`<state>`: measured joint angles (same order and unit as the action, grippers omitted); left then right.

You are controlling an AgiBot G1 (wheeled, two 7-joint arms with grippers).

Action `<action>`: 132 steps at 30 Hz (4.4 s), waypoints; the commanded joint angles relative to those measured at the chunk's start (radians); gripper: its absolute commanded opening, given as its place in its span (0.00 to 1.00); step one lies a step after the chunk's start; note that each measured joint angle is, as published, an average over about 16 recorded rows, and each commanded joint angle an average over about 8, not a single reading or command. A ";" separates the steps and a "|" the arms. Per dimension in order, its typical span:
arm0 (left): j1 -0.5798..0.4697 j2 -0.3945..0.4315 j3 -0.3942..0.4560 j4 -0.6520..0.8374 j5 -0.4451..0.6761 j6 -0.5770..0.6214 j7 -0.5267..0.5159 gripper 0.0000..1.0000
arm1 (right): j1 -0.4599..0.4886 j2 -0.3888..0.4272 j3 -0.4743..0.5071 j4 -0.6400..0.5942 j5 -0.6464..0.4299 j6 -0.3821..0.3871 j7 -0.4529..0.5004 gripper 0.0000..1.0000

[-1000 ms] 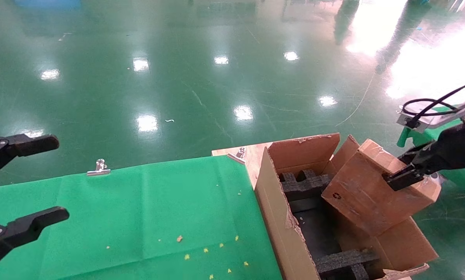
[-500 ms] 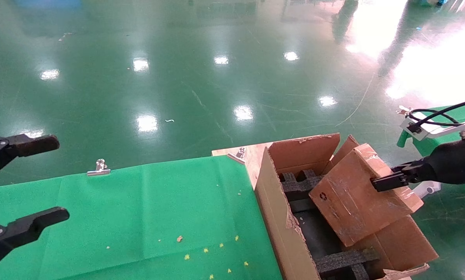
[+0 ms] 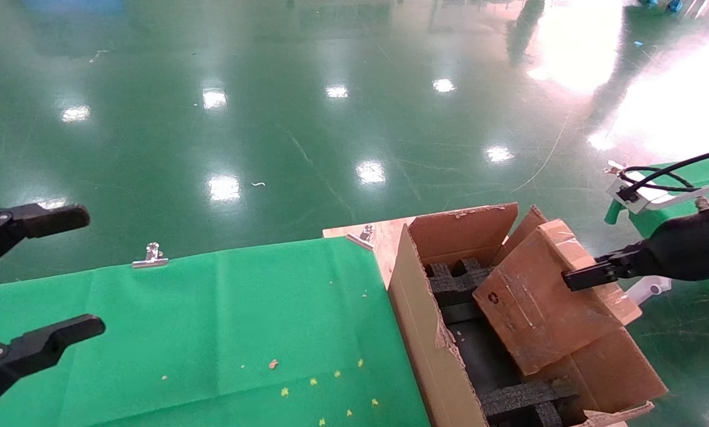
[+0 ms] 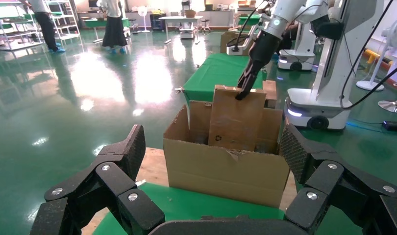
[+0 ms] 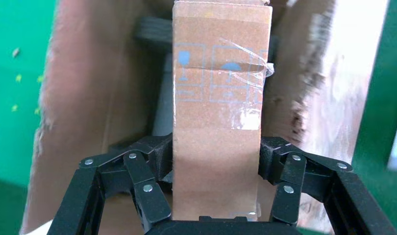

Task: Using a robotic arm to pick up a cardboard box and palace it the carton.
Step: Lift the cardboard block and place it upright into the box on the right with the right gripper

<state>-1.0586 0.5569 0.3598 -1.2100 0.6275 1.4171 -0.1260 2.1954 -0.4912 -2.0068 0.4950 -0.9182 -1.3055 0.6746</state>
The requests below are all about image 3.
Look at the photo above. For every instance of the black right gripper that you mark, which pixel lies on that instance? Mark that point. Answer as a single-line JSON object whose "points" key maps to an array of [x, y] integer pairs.
{"points": [[692, 249]]}

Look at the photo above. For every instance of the large open cardboard carton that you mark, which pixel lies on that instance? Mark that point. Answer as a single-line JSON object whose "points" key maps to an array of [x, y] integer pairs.
{"points": [[419, 332]]}

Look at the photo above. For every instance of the green tablecloth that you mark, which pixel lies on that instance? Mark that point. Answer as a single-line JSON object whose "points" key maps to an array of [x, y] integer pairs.
{"points": [[182, 332]]}

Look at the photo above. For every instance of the white tubular frame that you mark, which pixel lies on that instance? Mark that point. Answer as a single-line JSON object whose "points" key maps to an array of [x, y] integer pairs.
{"points": [[648, 289]]}

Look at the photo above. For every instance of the brown cardboard box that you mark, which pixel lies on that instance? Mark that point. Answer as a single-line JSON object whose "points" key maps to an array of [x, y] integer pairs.
{"points": [[538, 308]]}

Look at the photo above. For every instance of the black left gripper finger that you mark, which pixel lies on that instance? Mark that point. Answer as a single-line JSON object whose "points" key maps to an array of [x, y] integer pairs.
{"points": [[45, 218], [34, 353]]}

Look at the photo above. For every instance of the black foam insert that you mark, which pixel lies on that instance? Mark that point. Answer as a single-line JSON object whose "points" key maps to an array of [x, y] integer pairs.
{"points": [[526, 397], [455, 281]]}

